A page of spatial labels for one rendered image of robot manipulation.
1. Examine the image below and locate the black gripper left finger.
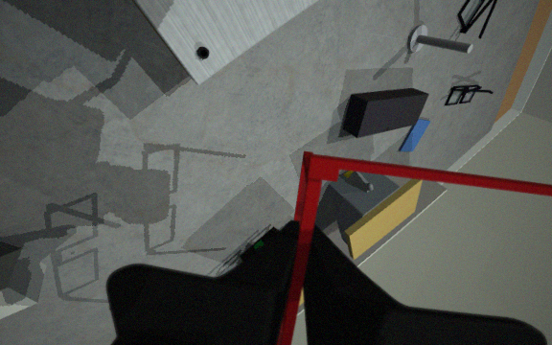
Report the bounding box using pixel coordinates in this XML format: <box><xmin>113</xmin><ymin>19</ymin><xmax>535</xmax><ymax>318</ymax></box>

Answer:
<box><xmin>106</xmin><ymin>220</ymin><xmax>300</xmax><ymax>345</ymax></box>

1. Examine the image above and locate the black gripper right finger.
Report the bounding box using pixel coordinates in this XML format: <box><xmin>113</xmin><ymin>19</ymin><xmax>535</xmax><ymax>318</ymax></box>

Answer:
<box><xmin>302</xmin><ymin>224</ymin><xmax>547</xmax><ymax>345</ymax></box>

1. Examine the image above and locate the grey flat panel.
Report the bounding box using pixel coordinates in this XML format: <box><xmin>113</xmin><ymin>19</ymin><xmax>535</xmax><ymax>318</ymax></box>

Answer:
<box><xmin>326</xmin><ymin>176</ymin><xmax>448</xmax><ymax>267</ymax></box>

